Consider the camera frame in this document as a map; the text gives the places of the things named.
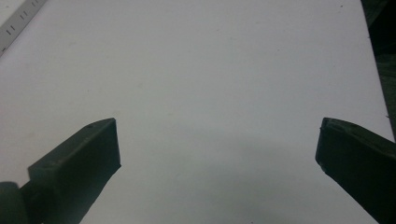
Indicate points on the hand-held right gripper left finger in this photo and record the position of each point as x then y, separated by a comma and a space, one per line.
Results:
74, 168

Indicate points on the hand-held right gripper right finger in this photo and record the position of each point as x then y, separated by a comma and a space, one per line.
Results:
358, 161

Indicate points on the dark curtain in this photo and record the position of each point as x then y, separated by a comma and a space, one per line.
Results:
382, 46

